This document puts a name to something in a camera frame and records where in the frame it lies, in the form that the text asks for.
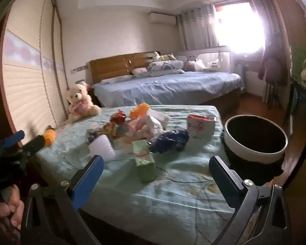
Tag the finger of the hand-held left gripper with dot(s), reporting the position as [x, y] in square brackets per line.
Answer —
[33, 143]
[14, 138]

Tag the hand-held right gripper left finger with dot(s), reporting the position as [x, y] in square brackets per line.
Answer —
[91, 178]

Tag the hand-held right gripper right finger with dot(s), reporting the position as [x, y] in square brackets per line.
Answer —
[224, 181]

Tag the white plastic packet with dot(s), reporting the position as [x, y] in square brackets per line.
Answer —
[102, 145]

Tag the white rimmed waste bin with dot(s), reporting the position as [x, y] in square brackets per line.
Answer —
[255, 155]

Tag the dark wrapper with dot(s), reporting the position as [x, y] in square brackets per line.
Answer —
[91, 135]

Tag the red cartoon snack packet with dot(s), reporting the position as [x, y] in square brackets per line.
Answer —
[112, 130]

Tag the green tissue packet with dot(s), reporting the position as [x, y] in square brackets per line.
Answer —
[144, 163]

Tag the white and red carton box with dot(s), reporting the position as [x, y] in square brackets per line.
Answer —
[201, 126]

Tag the blue plastic bag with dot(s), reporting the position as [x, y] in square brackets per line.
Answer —
[170, 140]

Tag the white plastic bag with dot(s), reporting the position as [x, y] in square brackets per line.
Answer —
[150, 127]

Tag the orange ridged plastic toy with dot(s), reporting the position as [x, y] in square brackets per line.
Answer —
[140, 109]

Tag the white foam pad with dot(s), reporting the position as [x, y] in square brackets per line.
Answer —
[158, 116]

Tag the person's left hand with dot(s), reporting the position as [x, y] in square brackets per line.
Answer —
[14, 209]

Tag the green floral bed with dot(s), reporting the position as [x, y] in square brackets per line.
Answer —
[181, 196]

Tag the cream teddy bear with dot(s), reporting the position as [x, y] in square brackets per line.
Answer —
[77, 102]

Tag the cream sliding door wardrobe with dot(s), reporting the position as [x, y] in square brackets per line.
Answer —
[28, 69]

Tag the dark wooden nightstand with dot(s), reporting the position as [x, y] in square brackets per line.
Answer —
[93, 94]

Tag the flat patterned pillow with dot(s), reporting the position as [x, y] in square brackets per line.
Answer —
[113, 80]

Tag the wooden headboard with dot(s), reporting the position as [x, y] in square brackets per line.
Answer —
[109, 66]

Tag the blue sheet bed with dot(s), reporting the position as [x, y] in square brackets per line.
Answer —
[168, 86]

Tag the black glossy cabinet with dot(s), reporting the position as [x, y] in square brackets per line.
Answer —
[303, 99]

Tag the white pillow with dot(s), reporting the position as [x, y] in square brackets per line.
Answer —
[140, 72]

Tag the white stuffed bag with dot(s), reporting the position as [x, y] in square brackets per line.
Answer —
[195, 65]

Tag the small wooden desk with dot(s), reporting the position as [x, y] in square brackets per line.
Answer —
[247, 62]

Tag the dark hanging coat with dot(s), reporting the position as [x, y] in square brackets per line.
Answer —
[270, 66]

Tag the folded blue white quilt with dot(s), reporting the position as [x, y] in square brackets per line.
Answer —
[165, 65]

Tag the yellow plush toy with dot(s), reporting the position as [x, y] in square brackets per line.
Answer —
[168, 56]

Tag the white plush toy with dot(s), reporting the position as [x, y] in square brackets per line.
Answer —
[156, 55]

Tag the green box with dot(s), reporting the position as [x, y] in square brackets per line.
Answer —
[295, 58]

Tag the grey patterned curtain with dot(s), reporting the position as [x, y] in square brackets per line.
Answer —
[262, 12]
[199, 26]

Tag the bright window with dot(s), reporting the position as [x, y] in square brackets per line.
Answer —
[234, 23]

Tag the tall wooden cabinet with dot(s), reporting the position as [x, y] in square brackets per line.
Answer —
[285, 17]

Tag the white air conditioner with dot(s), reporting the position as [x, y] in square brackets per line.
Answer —
[162, 17]

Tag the wall switch panel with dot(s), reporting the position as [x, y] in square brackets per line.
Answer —
[78, 69]

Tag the grey bed guard rail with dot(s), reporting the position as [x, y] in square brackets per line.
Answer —
[206, 52]

